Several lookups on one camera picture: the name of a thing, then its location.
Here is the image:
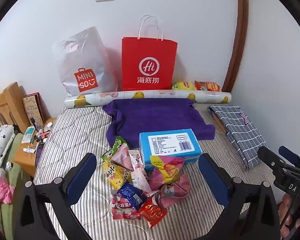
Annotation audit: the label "wooden nightstand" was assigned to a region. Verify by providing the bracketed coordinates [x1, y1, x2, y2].
[13, 117, 57, 178]

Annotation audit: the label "dark patterned strip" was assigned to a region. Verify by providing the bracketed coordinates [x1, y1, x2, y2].
[35, 142, 44, 167]

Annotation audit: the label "white plastic shopping bag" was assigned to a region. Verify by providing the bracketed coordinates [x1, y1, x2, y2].
[52, 26, 119, 97]

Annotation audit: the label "slim white pink snack packet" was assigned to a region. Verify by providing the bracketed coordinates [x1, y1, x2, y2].
[128, 150, 143, 172]

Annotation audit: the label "pink star cloth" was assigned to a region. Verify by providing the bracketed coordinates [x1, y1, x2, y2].
[0, 174, 14, 204]

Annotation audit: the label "person's right hand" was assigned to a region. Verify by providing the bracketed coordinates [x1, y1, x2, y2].
[277, 194, 296, 240]

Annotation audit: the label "orange chips bag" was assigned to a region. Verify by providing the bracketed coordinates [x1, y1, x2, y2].
[194, 80, 221, 92]

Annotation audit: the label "blue tissue pack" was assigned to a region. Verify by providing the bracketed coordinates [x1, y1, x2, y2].
[139, 129, 203, 167]

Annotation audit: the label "grey checked cloth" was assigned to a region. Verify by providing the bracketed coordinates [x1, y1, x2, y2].
[207, 105, 270, 170]

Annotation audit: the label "white pillow black flowers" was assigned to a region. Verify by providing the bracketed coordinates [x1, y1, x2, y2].
[0, 124, 18, 168]

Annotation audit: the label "striped mattress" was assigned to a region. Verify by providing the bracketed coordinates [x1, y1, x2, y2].
[34, 102, 275, 240]

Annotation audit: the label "patterned notebook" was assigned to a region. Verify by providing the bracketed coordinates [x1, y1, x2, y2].
[22, 92, 49, 127]

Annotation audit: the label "purple towel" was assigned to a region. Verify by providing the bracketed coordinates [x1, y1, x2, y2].
[102, 98, 216, 148]

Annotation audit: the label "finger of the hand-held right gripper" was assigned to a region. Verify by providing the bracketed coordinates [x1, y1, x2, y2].
[258, 146, 297, 180]
[278, 146, 300, 168]

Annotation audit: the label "green blanket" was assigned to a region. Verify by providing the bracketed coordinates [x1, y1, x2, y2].
[0, 132, 36, 240]

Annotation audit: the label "yellow chips bag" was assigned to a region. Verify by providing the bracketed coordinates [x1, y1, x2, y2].
[171, 81, 197, 91]

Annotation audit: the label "red paper bag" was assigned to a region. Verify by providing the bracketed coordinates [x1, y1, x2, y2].
[121, 15, 178, 91]

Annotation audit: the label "wooden headboard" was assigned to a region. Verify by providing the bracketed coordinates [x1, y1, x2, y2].
[0, 82, 31, 134]

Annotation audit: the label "pink triangular snack packet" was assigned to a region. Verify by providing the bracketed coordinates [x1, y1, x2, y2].
[112, 143, 133, 173]

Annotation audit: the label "teal white packet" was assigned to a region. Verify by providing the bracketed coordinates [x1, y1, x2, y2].
[22, 126, 36, 144]

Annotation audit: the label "brown wooden door frame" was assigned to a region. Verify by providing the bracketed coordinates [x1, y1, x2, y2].
[221, 0, 249, 93]

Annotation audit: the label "green snack packet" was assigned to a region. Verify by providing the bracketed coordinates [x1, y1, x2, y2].
[101, 136, 128, 163]

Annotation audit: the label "yellow red snack packet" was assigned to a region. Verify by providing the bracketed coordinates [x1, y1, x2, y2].
[150, 155, 185, 184]

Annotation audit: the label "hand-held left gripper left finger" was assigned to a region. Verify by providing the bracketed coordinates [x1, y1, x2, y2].
[14, 152, 98, 240]

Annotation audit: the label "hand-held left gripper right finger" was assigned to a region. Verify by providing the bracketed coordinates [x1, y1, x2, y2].
[198, 153, 281, 240]

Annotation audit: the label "pink strawberry snack packet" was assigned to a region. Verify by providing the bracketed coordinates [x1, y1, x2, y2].
[111, 191, 143, 220]

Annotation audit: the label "blue snack packet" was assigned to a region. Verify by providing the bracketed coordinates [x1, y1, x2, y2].
[116, 183, 148, 209]

